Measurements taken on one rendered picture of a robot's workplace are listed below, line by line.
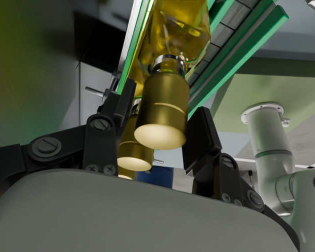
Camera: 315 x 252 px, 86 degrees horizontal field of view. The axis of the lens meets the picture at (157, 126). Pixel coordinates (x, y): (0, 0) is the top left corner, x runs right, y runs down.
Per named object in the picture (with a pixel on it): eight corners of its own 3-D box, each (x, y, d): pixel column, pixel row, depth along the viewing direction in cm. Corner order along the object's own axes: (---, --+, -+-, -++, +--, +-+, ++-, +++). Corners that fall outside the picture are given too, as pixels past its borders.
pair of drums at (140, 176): (128, 167, 372) (117, 214, 321) (132, 141, 267) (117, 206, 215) (162, 173, 380) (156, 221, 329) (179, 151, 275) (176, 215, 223)
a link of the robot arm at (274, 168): (245, 160, 54) (256, 216, 46) (276, 143, 43) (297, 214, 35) (273, 164, 55) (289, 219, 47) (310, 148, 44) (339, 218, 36)
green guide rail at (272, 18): (268, -10, 25) (284, 14, 21) (273, -7, 26) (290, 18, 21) (108, 190, 165) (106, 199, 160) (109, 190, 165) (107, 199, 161)
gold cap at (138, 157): (129, 110, 16) (117, 153, 13) (163, 122, 17) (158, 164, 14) (121, 128, 19) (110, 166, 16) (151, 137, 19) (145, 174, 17)
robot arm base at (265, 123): (302, 104, 52) (322, 151, 44) (275, 125, 63) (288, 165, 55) (252, 100, 52) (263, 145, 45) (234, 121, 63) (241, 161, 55)
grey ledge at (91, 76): (92, 40, 46) (76, 65, 40) (123, 53, 48) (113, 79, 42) (84, 155, 122) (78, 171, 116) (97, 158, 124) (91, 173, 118)
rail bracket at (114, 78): (97, 60, 41) (75, 101, 33) (124, 71, 42) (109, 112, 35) (96, 72, 44) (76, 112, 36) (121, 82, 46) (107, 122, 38)
